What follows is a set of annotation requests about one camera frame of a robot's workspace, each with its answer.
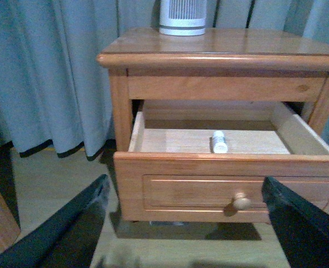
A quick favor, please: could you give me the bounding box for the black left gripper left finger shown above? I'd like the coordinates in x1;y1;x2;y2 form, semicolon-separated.
0;175;110;267

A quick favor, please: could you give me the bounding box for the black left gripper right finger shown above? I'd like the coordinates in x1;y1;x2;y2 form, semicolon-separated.
262;176;329;267

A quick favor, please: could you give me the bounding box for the drawer wooden knob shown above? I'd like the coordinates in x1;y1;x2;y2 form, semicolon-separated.
223;193;251;217

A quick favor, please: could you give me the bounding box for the white medicine bottle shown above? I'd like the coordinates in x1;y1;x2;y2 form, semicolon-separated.
211;130;228;154

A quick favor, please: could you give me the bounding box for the wooden nightstand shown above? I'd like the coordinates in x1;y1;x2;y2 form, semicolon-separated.
96;27;329;224

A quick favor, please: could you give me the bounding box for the white cylindrical air purifier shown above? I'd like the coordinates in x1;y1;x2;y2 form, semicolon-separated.
159;0;207;36

